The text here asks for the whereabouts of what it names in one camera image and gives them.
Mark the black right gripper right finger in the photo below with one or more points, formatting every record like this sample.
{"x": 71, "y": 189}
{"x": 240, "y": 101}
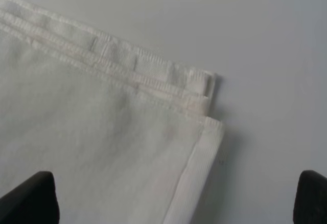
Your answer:
{"x": 310, "y": 200}

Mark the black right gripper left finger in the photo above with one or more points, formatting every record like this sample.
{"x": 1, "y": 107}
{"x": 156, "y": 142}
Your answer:
{"x": 33, "y": 201}

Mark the white towel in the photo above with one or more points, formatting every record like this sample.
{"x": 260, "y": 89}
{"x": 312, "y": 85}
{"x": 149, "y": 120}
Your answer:
{"x": 125, "y": 133}

